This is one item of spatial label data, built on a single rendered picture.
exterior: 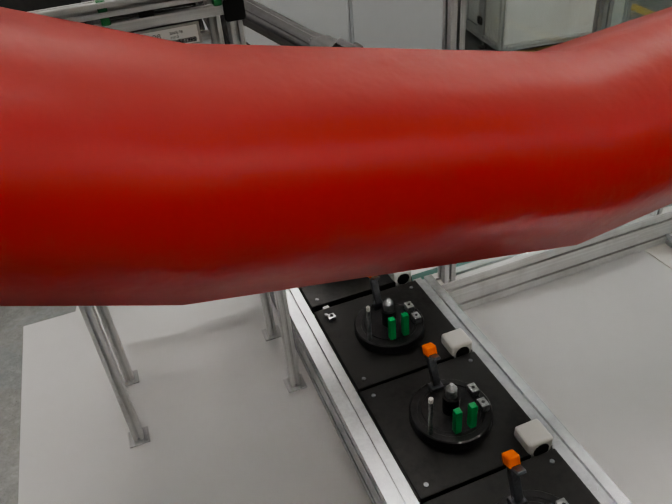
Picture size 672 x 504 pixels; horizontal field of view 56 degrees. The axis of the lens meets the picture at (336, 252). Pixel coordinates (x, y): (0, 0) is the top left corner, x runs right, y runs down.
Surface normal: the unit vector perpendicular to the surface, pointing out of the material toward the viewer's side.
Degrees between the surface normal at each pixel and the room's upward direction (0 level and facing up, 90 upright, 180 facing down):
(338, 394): 0
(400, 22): 90
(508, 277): 90
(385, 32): 90
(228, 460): 0
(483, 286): 90
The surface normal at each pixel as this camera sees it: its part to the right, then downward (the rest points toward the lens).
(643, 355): -0.07, -0.81
